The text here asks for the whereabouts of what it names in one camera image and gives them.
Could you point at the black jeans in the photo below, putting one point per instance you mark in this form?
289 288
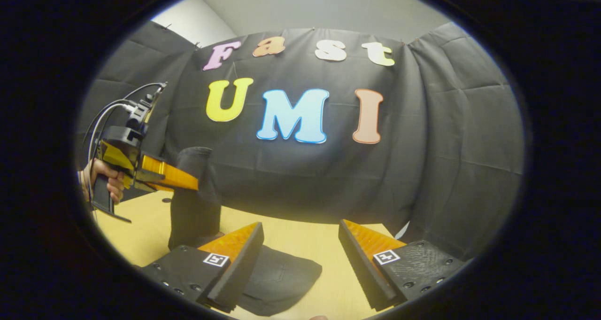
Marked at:
195 207

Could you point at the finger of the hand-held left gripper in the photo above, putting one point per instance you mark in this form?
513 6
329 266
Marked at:
164 172

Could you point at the black backdrop cloth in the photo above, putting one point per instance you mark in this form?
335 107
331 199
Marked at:
422 146

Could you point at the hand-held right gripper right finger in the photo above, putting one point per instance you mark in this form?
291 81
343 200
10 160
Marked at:
359 268

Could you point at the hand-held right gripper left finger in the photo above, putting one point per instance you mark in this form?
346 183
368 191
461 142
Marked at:
242 268

